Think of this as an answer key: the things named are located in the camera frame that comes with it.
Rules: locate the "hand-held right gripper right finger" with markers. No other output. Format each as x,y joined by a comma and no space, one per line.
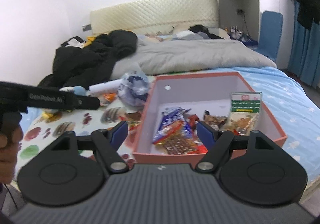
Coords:
205,135

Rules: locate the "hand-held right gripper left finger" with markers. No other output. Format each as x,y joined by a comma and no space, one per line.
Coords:
118,135

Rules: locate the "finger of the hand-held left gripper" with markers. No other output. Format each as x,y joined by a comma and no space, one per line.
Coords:
87,103

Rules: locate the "brown snack packet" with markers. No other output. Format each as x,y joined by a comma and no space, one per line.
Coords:
215,119

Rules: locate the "red foil snack packet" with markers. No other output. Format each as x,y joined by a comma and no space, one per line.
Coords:
193,120

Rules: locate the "clear orange snack packet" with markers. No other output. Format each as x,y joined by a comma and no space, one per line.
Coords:
177,145

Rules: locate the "blue snack packet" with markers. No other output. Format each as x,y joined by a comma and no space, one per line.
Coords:
170,121

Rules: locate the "orange cardboard box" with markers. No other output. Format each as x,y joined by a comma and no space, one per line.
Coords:
200,89

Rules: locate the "clear green-label snack packet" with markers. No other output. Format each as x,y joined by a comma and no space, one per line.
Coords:
245,106

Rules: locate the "person's left hand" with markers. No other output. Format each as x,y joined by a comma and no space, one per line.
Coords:
10,159

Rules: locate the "small red snack packet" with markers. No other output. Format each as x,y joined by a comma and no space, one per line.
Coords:
202,149

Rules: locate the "white duck plush toy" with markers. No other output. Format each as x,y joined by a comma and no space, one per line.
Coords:
79,90

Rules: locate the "fruit print mat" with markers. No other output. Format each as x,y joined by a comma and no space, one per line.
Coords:
95,121

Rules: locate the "clear red snack packet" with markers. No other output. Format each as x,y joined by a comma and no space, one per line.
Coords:
133,119

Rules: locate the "orange-red snack packet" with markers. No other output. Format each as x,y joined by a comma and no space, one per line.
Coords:
110,98

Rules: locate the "white paper roll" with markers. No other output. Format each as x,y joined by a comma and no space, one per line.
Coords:
105,86

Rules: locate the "black jacket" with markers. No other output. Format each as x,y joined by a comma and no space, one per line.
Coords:
87,61

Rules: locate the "clear plastic bag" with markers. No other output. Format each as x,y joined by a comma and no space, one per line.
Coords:
132,89

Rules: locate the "yellow pillow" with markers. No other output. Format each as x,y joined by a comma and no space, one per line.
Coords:
90,40

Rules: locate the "grey duvet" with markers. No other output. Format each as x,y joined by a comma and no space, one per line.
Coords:
200,56

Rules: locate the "light blue bed sheet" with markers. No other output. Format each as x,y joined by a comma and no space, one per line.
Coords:
287,94

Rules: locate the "blue bedside clutter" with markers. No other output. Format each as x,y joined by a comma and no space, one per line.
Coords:
241,35

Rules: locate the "black garment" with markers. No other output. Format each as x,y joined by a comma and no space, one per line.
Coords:
198,28

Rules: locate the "cream quilted headboard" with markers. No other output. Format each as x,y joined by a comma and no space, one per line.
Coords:
150,11

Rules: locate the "blue chair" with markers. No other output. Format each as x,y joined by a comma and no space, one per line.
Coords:
270,36

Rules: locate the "blue curtain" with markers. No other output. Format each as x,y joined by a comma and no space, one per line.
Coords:
307,51

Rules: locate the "wall switch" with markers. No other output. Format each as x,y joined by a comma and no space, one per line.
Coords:
86,27

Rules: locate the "wall socket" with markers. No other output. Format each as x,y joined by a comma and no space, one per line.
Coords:
240,11

